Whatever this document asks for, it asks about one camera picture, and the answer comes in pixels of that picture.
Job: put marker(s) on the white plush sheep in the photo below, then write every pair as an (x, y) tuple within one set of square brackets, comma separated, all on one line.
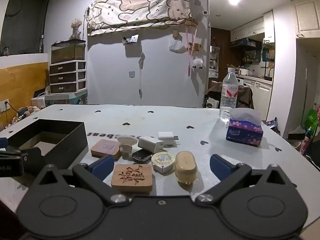
[(197, 63)]

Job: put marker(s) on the green plastic bag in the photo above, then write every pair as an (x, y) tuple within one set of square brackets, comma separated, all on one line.
[(312, 118)]

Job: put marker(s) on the glass fish tank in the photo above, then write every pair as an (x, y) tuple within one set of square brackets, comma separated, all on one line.
[(67, 52)]

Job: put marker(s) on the purple spray bottle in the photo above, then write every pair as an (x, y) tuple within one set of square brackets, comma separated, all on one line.
[(306, 142)]

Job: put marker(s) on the white wall outlet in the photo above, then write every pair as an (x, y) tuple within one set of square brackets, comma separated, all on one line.
[(4, 105)]

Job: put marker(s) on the beige oval case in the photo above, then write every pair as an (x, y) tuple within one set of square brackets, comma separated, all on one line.
[(185, 166)]

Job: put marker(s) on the black cardboard box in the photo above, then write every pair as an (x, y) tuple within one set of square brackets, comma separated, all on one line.
[(70, 140)]

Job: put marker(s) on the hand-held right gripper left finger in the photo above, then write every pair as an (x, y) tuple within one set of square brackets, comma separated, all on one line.
[(103, 167)]

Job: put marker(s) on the white round plastic piece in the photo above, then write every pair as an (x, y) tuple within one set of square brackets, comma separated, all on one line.
[(126, 142)]

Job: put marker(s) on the white rice cooker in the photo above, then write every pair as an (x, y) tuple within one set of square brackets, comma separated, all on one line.
[(243, 71)]

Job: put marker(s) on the white kitchen wall cabinets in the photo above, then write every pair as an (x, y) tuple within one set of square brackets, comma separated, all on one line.
[(250, 28)]

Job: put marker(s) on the white appliance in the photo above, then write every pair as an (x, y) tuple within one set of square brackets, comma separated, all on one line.
[(40, 100)]

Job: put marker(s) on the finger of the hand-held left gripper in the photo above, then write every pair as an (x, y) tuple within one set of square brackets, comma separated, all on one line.
[(2, 143), (33, 160)]

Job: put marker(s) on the dark window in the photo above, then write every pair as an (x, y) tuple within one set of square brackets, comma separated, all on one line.
[(22, 20)]

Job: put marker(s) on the vase of dried flowers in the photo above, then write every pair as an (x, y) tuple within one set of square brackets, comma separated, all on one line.
[(76, 27)]

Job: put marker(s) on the white hanging face mask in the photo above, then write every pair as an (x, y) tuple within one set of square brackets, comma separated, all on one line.
[(177, 47)]

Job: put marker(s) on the printed cartoon cloth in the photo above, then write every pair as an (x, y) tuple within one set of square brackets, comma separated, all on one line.
[(140, 10)]

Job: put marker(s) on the teal patterned cabinet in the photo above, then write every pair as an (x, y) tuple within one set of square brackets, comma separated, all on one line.
[(65, 99)]

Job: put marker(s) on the small white plug charger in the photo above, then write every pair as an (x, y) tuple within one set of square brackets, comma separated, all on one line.
[(166, 137)]

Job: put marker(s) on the small wall holder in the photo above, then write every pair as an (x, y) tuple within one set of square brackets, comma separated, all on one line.
[(131, 40)]

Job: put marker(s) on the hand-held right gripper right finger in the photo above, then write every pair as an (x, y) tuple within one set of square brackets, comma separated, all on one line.
[(220, 166)]

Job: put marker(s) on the clear plastic water bottle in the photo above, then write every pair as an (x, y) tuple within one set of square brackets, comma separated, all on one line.
[(228, 97)]

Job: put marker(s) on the round yellow-rimmed tape measure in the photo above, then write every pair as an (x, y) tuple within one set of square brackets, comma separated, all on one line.
[(163, 161)]

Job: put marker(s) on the black smartwatch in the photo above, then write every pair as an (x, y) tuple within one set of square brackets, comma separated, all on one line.
[(141, 156)]

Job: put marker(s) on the purple floral tissue box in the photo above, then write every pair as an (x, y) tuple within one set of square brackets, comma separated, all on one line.
[(243, 132)]

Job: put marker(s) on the chair with brown cloth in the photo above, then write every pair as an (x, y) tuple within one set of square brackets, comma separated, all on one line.
[(242, 92)]

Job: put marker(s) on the pile of plush toys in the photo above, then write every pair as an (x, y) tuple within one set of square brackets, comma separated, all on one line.
[(27, 112)]

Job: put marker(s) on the square wall hook plate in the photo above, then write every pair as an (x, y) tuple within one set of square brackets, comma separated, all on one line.
[(132, 74)]

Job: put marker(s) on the large white plug charger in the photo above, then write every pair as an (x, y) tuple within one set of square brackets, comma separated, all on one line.
[(150, 143)]

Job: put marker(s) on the white three-drawer unit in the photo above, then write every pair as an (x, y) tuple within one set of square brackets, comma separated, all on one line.
[(66, 77)]

